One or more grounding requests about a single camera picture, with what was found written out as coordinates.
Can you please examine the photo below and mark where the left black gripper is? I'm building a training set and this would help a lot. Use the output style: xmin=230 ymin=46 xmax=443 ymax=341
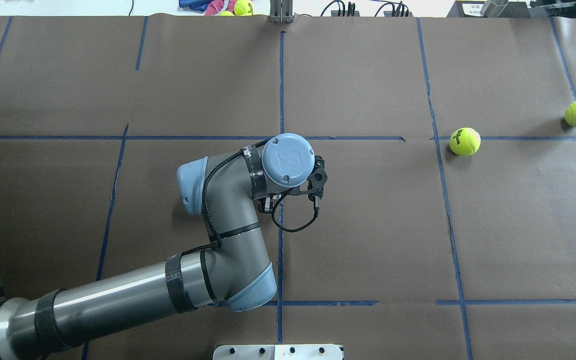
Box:
xmin=262 ymin=156 xmax=328 ymax=213

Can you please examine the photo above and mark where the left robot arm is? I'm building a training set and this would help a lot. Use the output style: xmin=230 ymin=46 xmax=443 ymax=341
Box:
xmin=0 ymin=138 xmax=277 ymax=360

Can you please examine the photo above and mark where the spare tennis ball on desk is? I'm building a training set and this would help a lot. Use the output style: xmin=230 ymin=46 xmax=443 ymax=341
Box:
xmin=233 ymin=0 xmax=256 ymax=17

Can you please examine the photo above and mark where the pink cloth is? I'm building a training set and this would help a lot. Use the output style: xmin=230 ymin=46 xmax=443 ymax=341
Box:
xmin=203 ymin=0 xmax=236 ymax=16

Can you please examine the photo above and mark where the blue cloth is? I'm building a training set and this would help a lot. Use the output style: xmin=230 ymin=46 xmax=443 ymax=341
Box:
xmin=178 ymin=0 xmax=212 ymax=12

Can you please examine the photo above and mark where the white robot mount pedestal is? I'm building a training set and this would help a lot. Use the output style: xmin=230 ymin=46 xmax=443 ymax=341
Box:
xmin=212 ymin=343 xmax=345 ymax=360

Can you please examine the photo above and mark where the aluminium frame post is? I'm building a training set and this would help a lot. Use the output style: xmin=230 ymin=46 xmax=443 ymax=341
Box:
xmin=269 ymin=0 xmax=295 ymax=24

